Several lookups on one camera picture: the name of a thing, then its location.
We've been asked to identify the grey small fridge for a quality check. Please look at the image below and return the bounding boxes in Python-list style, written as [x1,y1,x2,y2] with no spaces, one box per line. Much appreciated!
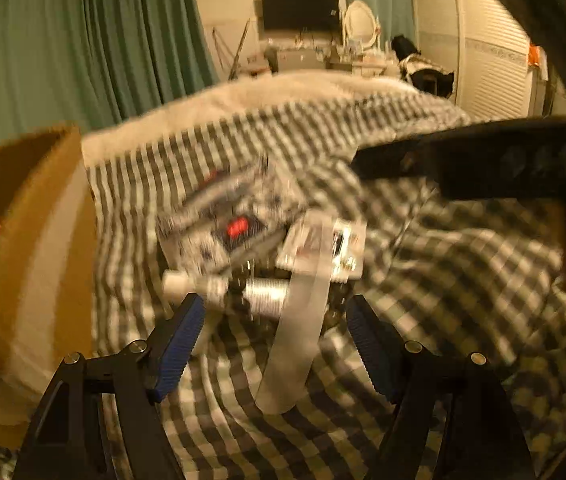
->
[268,42,328,73]

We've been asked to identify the small white bottle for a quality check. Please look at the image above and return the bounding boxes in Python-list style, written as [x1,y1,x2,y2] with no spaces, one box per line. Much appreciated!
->
[162,269,231,303]

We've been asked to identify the brown cardboard box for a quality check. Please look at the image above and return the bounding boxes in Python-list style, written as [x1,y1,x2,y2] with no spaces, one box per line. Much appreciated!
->
[0,125,101,448]

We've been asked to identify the wide green curtain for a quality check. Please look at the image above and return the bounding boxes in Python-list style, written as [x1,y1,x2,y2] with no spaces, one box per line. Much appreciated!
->
[0,0,221,153]

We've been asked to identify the cream quilted blanket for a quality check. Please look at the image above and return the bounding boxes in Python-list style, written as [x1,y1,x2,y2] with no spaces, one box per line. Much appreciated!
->
[83,71,414,166]

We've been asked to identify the white dressing table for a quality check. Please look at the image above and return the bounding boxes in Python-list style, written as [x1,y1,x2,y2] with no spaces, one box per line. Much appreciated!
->
[325,45,404,78]

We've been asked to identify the white card pack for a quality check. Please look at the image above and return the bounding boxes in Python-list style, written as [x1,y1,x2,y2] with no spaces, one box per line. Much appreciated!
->
[277,212,368,282]

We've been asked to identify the silver foil wrapper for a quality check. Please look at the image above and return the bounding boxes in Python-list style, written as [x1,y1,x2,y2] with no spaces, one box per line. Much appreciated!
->
[155,160,308,281]

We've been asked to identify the white paper strip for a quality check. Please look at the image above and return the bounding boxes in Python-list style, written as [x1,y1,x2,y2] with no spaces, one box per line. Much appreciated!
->
[255,220,336,413]

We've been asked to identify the silver metal cylinder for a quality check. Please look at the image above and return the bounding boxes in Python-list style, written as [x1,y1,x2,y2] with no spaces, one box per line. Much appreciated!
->
[242,279,291,317]

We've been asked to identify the black wall television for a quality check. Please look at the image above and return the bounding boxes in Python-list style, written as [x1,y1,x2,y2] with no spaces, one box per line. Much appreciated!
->
[261,0,340,31]

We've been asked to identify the white oval mirror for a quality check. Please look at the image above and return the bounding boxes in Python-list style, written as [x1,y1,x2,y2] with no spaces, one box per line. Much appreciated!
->
[341,1,381,51]

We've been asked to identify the chair with draped clothes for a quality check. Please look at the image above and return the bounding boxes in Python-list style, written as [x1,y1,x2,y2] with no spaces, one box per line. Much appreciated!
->
[392,35,456,98]

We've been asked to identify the red label cola bottle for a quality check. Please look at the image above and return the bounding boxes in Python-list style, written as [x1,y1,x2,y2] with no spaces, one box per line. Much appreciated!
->
[213,212,268,256]

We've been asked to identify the white louvred wardrobe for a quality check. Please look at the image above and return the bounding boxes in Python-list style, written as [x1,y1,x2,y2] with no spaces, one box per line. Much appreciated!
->
[408,0,551,121]

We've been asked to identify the orange hanging bag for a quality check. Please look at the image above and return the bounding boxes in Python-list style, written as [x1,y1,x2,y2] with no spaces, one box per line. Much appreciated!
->
[528,45,550,81]

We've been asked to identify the grey checked blanket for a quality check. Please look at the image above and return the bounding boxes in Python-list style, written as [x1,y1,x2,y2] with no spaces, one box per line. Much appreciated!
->
[0,95,566,480]

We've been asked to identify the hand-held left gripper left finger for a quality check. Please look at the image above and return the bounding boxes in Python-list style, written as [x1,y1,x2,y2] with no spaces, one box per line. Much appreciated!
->
[15,294,204,480]

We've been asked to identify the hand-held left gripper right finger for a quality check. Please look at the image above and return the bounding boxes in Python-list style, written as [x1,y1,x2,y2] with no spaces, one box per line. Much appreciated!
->
[345,295,536,480]

